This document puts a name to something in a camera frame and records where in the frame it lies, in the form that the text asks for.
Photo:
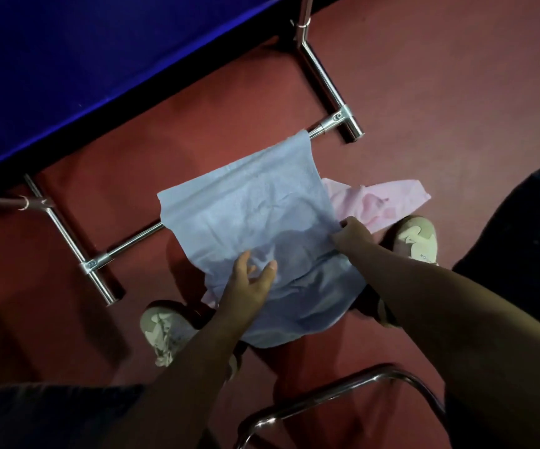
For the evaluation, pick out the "person's right hand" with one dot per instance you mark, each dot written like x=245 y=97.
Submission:
x=351 y=238

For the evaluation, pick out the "person's left hand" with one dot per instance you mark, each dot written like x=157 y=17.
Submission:
x=246 y=289

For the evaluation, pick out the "white pink patterned towel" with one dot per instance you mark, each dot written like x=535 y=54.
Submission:
x=382 y=201

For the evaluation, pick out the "light blue towel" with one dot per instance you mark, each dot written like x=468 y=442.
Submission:
x=251 y=205

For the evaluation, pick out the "metal rack frame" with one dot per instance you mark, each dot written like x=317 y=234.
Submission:
x=64 y=233

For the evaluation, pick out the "person's right forearm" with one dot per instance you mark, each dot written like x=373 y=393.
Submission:
x=475 y=341

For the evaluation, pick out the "person's left forearm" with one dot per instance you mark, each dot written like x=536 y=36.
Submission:
x=185 y=383

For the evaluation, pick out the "person's right leg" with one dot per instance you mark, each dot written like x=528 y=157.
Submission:
x=527 y=252

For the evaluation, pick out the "person's leg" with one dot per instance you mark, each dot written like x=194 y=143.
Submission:
x=527 y=252
x=40 y=416

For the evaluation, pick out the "person's left leg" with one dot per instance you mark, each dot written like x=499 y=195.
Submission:
x=40 y=416

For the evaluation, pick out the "grey sneaker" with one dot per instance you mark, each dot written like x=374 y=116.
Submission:
x=167 y=332
x=417 y=238

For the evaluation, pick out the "metal stool bar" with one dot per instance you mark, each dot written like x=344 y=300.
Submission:
x=326 y=392

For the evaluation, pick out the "blue white printed banner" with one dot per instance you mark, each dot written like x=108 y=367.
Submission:
x=87 y=56

